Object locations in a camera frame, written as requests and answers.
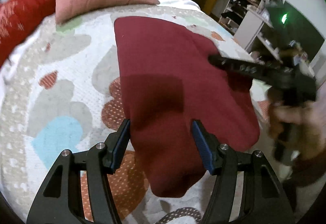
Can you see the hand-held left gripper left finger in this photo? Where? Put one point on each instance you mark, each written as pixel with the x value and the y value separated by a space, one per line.
pixel 121 142

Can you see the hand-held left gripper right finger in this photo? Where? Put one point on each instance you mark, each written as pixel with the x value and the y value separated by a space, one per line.
pixel 201 145

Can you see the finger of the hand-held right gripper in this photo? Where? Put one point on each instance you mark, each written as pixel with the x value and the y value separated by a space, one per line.
pixel 239 67

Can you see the maroon pants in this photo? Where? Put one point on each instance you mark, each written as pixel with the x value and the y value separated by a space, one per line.
pixel 165 60

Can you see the person's right hand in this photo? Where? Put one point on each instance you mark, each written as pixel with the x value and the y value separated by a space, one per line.
pixel 308 124

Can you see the white open shelf unit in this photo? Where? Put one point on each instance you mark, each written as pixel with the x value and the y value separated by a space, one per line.
pixel 250 27

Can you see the dark green board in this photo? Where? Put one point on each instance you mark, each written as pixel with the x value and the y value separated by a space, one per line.
pixel 305 32

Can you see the white shoe rack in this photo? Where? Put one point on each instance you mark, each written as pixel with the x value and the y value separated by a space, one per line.
pixel 236 7

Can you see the heart patchwork quilt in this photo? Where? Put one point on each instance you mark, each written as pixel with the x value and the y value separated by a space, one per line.
pixel 63 66

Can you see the red pillow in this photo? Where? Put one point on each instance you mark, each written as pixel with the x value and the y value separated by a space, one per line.
pixel 23 12

